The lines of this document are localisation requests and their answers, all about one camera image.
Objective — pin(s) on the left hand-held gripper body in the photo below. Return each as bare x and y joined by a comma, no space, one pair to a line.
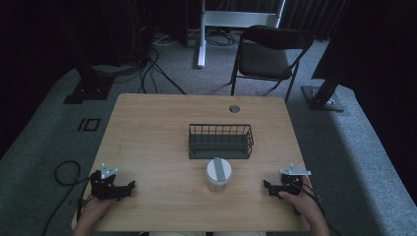
104,187

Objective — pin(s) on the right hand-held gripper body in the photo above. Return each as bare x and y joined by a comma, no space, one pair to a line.
291,180

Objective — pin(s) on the person's left hand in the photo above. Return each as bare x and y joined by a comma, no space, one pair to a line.
95,209

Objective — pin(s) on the person's right hand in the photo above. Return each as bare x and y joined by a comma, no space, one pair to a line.
303,205

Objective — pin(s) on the white cup with grey-striped lid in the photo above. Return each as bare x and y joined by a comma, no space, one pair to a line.
218,174

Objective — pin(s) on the grey table grommet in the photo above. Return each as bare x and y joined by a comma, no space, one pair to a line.
234,108

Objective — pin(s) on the black folding chair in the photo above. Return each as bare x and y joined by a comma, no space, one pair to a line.
267,59

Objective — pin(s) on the black stand with base plate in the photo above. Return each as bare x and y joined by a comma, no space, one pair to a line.
324,96
88,88

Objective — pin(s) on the white metal desk frame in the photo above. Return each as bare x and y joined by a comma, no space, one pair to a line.
209,23

